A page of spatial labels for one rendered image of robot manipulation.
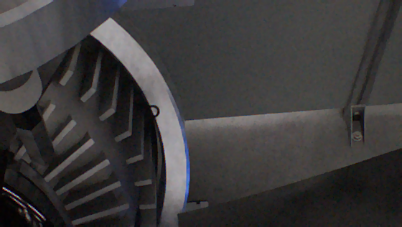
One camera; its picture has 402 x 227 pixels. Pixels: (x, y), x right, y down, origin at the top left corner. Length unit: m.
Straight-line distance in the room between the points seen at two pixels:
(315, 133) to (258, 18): 0.43
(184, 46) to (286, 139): 0.40
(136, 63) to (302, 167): 1.23
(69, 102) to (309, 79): 1.18
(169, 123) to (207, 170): 1.18
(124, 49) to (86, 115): 0.07
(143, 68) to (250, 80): 1.08
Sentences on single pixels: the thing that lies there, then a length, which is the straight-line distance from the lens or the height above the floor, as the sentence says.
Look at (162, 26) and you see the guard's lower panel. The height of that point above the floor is 0.40.
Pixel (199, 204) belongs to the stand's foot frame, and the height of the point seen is 0.07.
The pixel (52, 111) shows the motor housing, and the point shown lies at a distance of 0.41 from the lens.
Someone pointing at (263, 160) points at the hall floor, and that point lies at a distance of 1.69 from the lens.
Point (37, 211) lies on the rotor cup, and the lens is 0.38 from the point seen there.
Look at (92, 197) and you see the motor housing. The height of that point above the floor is 1.14.
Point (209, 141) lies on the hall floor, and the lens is 1.71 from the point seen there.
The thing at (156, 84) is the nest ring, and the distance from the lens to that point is 0.49.
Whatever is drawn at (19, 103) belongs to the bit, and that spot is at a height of 1.40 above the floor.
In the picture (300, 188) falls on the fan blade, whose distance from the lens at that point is 0.37.
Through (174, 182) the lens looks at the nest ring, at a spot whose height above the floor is 1.06.
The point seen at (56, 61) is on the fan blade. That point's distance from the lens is 0.25.
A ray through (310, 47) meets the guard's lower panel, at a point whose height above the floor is 0.30.
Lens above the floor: 1.53
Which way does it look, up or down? 61 degrees down
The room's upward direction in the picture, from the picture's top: 1 degrees counter-clockwise
